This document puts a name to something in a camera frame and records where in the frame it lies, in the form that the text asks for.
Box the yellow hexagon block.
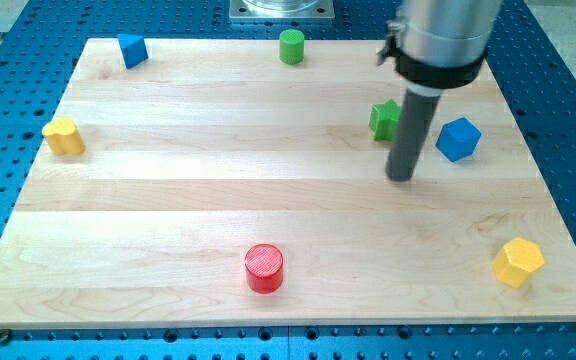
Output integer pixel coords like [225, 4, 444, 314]
[492, 237, 545, 288]

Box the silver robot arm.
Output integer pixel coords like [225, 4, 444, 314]
[376, 0, 502, 182]

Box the green cylinder block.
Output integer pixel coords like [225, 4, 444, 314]
[279, 29, 305, 65]

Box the blue triangle block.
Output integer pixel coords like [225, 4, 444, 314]
[117, 33, 149, 69]

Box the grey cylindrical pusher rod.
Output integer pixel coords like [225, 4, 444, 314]
[385, 88, 441, 182]

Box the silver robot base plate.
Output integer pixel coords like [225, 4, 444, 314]
[228, 0, 335, 20]

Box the yellow heart block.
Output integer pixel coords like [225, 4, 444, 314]
[42, 117, 85, 156]

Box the red cylinder block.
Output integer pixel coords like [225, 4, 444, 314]
[244, 244, 284, 294]

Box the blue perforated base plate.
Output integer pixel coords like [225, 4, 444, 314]
[0, 1, 576, 359]

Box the blue hexagon block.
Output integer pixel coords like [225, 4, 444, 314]
[435, 117, 482, 162]

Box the green star block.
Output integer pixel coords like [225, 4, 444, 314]
[369, 99, 401, 141]

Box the wooden board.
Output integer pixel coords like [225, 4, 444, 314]
[0, 38, 576, 329]

